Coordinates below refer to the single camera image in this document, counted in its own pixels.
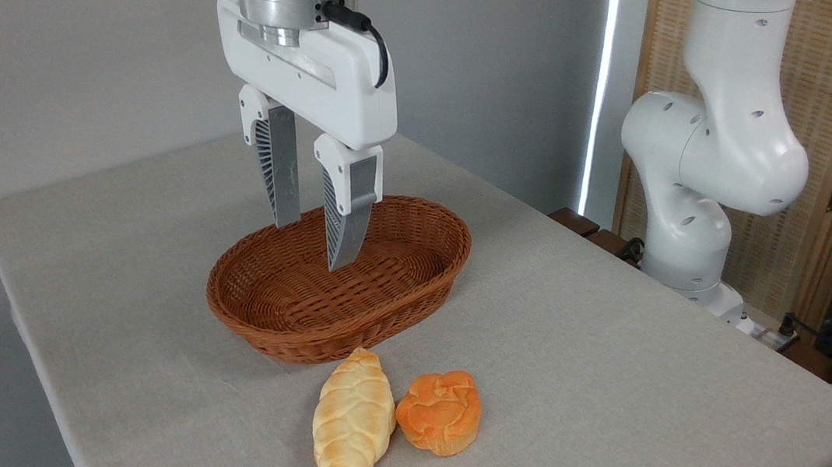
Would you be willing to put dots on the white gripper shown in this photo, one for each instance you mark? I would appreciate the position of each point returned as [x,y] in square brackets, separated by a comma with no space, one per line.
[346,92]

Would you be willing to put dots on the orange round bread bun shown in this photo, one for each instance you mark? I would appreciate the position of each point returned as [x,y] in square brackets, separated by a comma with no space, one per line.
[442,417]

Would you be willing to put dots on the brown oval wicker basket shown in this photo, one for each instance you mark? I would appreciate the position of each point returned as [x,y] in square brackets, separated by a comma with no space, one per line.
[282,304]

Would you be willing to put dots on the pale braided bread loaf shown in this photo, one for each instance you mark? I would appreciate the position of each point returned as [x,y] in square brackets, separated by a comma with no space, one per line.
[351,422]

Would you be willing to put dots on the bright vertical light strip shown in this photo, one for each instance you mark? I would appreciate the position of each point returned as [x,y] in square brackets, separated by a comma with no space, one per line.
[601,90]

